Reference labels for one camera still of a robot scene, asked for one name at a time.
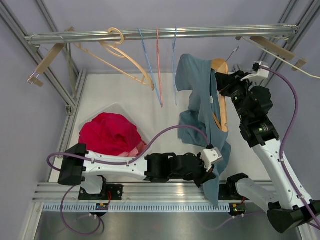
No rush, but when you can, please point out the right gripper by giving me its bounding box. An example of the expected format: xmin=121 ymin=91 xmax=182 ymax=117
xmin=216 ymin=70 xmax=256 ymax=122

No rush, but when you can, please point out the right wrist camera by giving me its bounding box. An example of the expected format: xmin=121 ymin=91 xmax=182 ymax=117
xmin=241 ymin=61 xmax=269 ymax=83

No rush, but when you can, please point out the right wooden clip hanger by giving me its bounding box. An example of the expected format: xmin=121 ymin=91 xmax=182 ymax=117
xmin=236 ymin=36 xmax=308 ymax=74

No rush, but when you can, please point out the red t shirt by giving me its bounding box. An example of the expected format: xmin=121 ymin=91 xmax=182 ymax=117
xmin=78 ymin=113 xmax=143 ymax=156

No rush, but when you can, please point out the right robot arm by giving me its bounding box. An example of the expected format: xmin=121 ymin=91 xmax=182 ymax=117
xmin=215 ymin=71 xmax=320 ymax=234

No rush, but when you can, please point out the left wooden clip hanger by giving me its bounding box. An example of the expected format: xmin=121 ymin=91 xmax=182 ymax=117
xmin=27 ymin=34 xmax=77 ymax=95

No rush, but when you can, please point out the wooden clip hanger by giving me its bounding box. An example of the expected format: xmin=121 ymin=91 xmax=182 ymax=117
xmin=236 ymin=36 xmax=308 ymax=74
xmin=27 ymin=34 xmax=77 ymax=95

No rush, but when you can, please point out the metal hanging rail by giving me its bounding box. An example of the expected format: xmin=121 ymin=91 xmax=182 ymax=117
xmin=24 ymin=23 xmax=299 ymax=45

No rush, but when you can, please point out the light blue wire hanger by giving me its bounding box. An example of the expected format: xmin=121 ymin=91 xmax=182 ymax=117
xmin=137 ymin=27 xmax=163 ymax=107

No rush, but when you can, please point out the pink wire hanger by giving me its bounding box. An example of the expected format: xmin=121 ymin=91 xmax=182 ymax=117
xmin=156 ymin=27 xmax=164 ymax=108

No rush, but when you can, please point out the grey blue t shirt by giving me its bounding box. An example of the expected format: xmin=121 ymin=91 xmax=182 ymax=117
xmin=175 ymin=53 xmax=232 ymax=207

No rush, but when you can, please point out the light pink t shirt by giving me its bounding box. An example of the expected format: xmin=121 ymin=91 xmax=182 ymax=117
xmin=119 ymin=141 xmax=147 ymax=157

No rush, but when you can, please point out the white laundry basket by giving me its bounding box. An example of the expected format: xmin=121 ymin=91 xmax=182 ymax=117
xmin=78 ymin=103 xmax=151 ymax=144

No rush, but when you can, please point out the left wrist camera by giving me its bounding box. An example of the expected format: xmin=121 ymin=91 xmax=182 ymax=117
xmin=200 ymin=147 xmax=223 ymax=172

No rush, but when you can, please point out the beige plastic hanger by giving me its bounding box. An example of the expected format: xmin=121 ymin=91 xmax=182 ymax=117
xmin=73 ymin=27 xmax=156 ymax=91

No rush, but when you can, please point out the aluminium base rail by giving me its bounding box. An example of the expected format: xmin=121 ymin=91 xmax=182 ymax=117
xmin=31 ymin=181 xmax=305 ymax=203

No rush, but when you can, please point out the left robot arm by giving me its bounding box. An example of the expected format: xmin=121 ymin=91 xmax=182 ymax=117
xmin=57 ymin=143 xmax=222 ymax=200

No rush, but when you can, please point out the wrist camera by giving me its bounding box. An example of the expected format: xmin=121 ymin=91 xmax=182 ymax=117
xmin=200 ymin=147 xmax=223 ymax=172
xmin=241 ymin=61 xmax=269 ymax=83

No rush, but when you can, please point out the white slotted cable duct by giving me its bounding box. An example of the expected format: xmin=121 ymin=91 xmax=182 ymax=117
xmin=42 ymin=202 xmax=231 ymax=213

